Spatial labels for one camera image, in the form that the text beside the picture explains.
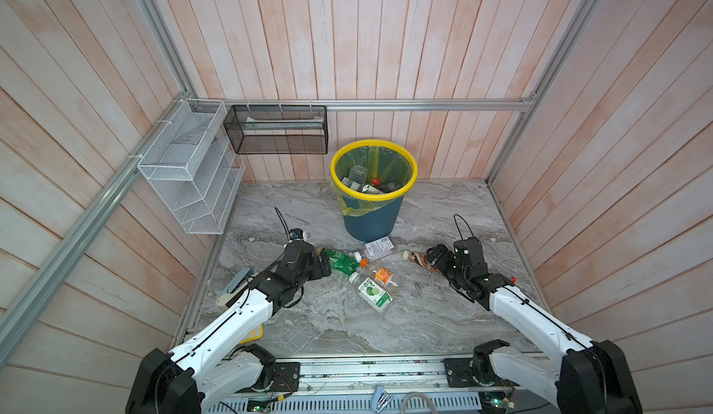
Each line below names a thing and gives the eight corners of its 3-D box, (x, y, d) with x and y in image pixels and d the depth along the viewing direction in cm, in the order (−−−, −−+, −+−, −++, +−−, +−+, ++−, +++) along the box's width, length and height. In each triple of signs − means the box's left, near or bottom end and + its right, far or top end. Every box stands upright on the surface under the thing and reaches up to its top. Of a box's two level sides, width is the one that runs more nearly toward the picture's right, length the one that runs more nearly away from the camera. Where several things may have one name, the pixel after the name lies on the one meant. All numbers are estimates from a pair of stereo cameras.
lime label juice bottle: (355, 295, 90) (356, 290, 87) (367, 282, 93) (368, 276, 90) (380, 316, 86) (381, 311, 82) (392, 301, 89) (393, 296, 86)
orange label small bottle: (377, 290, 90) (378, 284, 87) (372, 274, 94) (373, 268, 90) (394, 286, 91) (396, 280, 87) (389, 271, 95) (391, 265, 91)
